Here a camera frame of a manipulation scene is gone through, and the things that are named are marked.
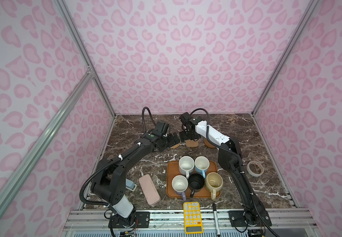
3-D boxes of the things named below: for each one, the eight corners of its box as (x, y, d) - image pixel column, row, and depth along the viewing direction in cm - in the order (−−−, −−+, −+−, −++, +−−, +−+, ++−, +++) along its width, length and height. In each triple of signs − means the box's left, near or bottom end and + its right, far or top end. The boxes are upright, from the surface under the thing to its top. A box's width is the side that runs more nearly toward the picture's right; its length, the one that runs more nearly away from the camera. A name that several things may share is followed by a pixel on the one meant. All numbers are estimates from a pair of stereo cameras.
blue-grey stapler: (125, 187, 85) (122, 184, 81) (128, 182, 88) (126, 178, 83) (134, 191, 84) (131, 188, 79) (137, 185, 86) (135, 182, 82)
